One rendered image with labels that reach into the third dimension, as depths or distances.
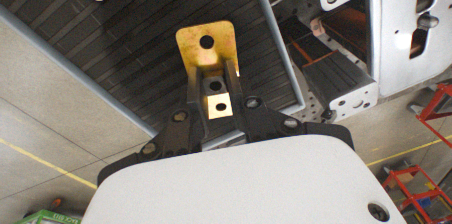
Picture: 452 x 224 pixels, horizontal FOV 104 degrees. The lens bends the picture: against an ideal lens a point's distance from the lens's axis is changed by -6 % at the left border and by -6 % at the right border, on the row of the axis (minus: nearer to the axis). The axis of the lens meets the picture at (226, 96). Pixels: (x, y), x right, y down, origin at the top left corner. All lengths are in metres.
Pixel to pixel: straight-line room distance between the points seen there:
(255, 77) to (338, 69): 0.29
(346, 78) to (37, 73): 1.91
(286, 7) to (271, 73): 0.51
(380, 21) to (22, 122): 2.49
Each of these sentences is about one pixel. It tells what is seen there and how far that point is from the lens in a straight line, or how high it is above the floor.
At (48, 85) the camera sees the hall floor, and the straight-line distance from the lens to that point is 1.98.
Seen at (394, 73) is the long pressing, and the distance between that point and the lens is 0.52.
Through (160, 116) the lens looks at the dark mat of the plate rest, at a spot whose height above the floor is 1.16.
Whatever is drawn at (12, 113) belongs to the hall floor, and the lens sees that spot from 2.40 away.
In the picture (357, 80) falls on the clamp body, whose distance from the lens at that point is 0.40.
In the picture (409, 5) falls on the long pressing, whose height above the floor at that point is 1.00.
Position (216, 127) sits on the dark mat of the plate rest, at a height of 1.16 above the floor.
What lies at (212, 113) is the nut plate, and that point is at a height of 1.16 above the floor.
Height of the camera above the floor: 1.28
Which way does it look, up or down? 50 degrees down
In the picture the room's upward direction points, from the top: 170 degrees clockwise
